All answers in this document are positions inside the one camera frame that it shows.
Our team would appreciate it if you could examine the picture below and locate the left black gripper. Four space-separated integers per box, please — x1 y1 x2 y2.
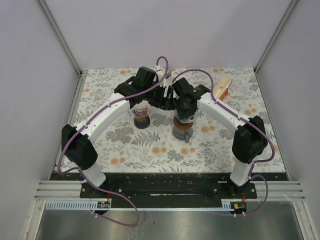
143 81 176 111

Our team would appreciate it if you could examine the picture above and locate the brown wooden dripper ring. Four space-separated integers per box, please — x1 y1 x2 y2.
172 119 195 131

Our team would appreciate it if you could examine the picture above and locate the dark carafe with red rim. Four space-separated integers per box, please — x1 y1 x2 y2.
134 115 151 129

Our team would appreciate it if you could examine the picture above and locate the coffee filter pack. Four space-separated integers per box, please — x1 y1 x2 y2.
213 75 234 101

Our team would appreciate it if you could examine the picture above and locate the clear glass pitcher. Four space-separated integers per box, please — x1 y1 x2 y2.
172 127 193 143

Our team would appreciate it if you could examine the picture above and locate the blue glass dripper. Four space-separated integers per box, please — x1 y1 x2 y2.
174 112 180 121

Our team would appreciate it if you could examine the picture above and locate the white paper coffee filter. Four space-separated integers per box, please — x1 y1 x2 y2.
132 100 149 113

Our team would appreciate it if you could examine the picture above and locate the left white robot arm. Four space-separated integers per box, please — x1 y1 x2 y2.
58 65 169 198

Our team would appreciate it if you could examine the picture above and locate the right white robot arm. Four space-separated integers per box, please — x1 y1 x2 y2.
172 77 268 198

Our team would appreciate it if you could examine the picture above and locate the floral patterned table mat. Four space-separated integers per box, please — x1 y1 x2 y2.
58 66 286 174

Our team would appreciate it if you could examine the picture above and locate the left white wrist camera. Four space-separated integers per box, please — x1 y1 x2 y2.
155 65 173 87

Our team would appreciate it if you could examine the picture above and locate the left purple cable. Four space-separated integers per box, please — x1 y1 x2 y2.
57 56 141 228

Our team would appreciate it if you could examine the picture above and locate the purple cable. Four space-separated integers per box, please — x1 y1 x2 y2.
57 56 141 228
171 69 279 218

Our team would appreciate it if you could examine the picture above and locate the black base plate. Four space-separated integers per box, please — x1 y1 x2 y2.
80 173 257 204

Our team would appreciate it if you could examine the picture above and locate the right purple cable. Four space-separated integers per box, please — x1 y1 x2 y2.
171 69 279 218

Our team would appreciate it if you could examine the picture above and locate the white slotted cable duct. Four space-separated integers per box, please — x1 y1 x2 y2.
45 199 235 212

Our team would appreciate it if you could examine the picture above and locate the left aluminium frame post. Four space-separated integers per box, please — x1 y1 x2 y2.
36 0 83 76

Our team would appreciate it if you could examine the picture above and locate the aluminium frame post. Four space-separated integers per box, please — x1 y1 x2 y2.
254 0 300 75
36 0 83 76

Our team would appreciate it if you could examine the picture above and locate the right aluminium frame post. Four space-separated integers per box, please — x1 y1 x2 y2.
254 0 300 75

